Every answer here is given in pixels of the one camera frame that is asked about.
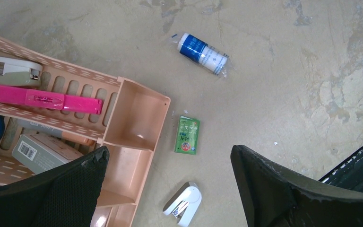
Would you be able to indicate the grey stapler in tray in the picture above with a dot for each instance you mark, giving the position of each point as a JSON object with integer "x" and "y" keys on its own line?
{"x": 19, "y": 73}

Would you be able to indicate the blue white bandage roll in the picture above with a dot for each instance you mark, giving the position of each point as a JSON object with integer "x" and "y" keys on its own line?
{"x": 201, "y": 53}

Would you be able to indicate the green small box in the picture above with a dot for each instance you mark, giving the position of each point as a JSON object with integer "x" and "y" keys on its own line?
{"x": 187, "y": 134}

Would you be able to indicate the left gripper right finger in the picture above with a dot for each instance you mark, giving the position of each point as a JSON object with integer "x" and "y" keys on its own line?
{"x": 275, "y": 196}

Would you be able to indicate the orange cap marker pen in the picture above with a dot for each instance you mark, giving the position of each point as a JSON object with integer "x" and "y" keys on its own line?
{"x": 55, "y": 132}

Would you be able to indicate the barcode labelled small box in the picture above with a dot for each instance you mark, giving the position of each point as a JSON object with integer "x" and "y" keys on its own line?
{"x": 40, "y": 152}

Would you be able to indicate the pink desk tray organizer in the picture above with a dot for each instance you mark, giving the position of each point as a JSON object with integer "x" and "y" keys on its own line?
{"x": 130, "y": 125}

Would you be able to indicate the white stapler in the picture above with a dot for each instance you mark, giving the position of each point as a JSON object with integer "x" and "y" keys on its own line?
{"x": 184, "y": 204}

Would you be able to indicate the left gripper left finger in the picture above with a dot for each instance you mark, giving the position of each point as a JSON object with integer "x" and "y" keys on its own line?
{"x": 65, "y": 196}

